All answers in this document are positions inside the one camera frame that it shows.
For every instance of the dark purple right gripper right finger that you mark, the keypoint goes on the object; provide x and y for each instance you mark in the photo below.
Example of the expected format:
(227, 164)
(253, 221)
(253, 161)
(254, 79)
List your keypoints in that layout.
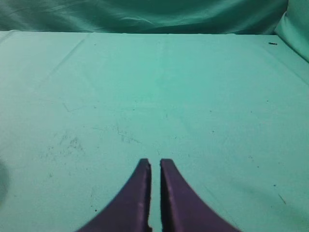
(182, 210)

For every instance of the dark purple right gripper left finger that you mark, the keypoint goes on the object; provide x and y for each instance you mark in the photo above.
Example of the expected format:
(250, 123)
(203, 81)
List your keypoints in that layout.
(129, 210)

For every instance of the green table cloth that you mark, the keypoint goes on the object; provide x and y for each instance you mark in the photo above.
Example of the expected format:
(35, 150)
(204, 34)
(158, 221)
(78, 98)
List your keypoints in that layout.
(78, 111)

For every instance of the green backdrop cloth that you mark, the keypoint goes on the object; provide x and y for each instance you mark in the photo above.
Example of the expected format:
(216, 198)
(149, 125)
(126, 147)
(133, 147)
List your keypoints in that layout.
(289, 19)

